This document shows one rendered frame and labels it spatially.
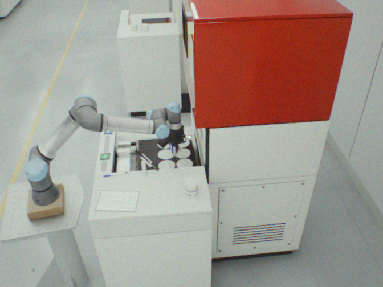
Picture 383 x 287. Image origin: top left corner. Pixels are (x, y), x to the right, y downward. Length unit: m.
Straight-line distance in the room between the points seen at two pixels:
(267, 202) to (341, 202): 1.16
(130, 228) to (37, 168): 0.58
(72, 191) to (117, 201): 0.43
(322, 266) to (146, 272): 1.35
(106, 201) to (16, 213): 0.57
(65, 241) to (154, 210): 0.73
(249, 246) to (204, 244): 0.72
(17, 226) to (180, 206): 0.90
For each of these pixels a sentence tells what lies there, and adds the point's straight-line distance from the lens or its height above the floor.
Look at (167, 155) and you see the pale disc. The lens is 2.36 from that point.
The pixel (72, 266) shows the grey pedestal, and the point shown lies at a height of 0.30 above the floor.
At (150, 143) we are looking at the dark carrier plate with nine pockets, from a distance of 2.47.
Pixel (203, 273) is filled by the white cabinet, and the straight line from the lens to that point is 2.35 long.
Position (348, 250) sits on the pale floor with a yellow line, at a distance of 3.18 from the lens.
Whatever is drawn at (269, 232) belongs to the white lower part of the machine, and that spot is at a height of 0.32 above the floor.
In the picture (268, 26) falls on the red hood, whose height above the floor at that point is 1.77.
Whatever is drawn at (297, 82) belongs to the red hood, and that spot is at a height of 1.47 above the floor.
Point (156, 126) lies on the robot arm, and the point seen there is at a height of 1.25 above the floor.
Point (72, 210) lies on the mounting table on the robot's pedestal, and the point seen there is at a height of 0.82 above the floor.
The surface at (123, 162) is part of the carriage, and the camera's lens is 2.39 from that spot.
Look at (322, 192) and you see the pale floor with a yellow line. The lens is 3.56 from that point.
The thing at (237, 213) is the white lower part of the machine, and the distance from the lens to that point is 2.50.
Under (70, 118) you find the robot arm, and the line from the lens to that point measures 2.09.
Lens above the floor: 2.38
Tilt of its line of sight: 37 degrees down
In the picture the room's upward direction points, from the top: 1 degrees counter-clockwise
